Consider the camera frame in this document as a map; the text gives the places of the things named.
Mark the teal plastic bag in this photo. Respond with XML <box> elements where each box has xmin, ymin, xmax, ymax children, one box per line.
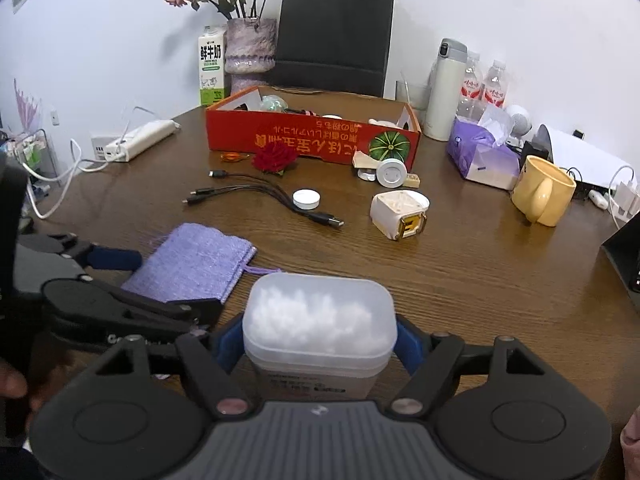
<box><xmin>259</xmin><ymin>94</ymin><xmax>288</xmax><ymax>113</ymax></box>

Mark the translucent cotton swab box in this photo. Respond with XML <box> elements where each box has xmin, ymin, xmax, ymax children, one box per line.
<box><xmin>242</xmin><ymin>273</ymin><xmax>398</xmax><ymax>400</ymax></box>

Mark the white charging cable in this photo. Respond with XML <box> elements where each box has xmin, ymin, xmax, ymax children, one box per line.
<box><xmin>24</xmin><ymin>138</ymin><xmax>126</xmax><ymax>221</ymax></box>

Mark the purple tissue pack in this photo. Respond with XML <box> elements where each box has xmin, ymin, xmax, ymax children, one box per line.
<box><xmin>447</xmin><ymin>104</ymin><xmax>520</xmax><ymax>191</ymax></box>

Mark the round white disc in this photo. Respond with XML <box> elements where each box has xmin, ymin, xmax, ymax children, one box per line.
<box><xmin>292</xmin><ymin>188</ymin><xmax>321</xmax><ymax>210</ymax></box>

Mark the white round tape measure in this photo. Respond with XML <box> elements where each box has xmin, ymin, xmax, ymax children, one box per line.
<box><xmin>375</xmin><ymin>158</ymin><xmax>408</xmax><ymax>188</ymax></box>

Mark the white small camera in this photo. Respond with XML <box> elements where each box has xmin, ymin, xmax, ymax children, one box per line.
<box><xmin>504</xmin><ymin>104</ymin><xmax>533</xmax><ymax>148</ymax></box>

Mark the black multi-head usb cable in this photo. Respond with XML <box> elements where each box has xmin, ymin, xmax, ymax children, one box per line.
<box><xmin>182</xmin><ymin>168</ymin><xmax>345</xmax><ymax>230</ymax></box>

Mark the purple fabric pouch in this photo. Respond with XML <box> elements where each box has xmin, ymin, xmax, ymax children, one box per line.
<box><xmin>122</xmin><ymin>223</ymin><xmax>274</xmax><ymax>302</ymax></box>

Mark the white power bank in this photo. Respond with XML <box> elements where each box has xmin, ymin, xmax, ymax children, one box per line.
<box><xmin>103</xmin><ymin>119</ymin><xmax>180</xmax><ymax>162</ymax></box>

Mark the white wall charger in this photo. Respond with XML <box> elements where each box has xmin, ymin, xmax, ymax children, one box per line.
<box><xmin>608</xmin><ymin>165</ymin><xmax>639</xmax><ymax>226</ymax></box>

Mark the white square gold-trim box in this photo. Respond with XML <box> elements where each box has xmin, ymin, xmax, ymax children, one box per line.
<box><xmin>370</xmin><ymin>190</ymin><xmax>431</xmax><ymax>242</ymax></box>

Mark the black paper bag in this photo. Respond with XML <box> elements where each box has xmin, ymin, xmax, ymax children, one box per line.
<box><xmin>268</xmin><ymin>0</ymin><xmax>394</xmax><ymax>98</ymax></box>

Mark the white thermos bottle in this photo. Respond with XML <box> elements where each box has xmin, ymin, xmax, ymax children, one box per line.
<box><xmin>424</xmin><ymin>38</ymin><xmax>468</xmax><ymax>142</ymax></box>

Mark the red cardboard box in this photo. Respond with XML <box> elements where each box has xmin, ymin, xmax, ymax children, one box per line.
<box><xmin>205</xmin><ymin>86</ymin><xmax>422</xmax><ymax>168</ymax></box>

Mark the white green milk carton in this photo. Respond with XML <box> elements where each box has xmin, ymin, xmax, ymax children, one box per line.
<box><xmin>198</xmin><ymin>26</ymin><xmax>227</xmax><ymax>106</ymax></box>

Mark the red fabric flower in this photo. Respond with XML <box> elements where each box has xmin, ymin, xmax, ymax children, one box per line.
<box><xmin>252</xmin><ymin>142</ymin><xmax>298</xmax><ymax>174</ymax></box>

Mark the yellow mug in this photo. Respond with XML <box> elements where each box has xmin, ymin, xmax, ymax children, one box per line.
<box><xmin>511</xmin><ymin>155</ymin><xmax>576</xmax><ymax>228</ymax></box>

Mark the purple ceramic vase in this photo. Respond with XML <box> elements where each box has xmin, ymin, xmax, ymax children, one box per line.
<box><xmin>224</xmin><ymin>18</ymin><xmax>278</xmax><ymax>94</ymax></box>

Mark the plastic water bottle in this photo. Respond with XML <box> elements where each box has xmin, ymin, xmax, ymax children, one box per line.
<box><xmin>457</xmin><ymin>51</ymin><xmax>483</xmax><ymax>118</ymax></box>
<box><xmin>482</xmin><ymin>60</ymin><xmax>508</xmax><ymax>108</ymax></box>

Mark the person's left hand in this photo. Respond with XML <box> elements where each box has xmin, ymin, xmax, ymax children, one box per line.
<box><xmin>0</xmin><ymin>362</ymin><xmax>46</xmax><ymax>411</ymax></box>

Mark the person's right hand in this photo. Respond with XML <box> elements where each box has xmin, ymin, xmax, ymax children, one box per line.
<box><xmin>620</xmin><ymin>408</ymin><xmax>640</xmax><ymax>479</ymax></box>

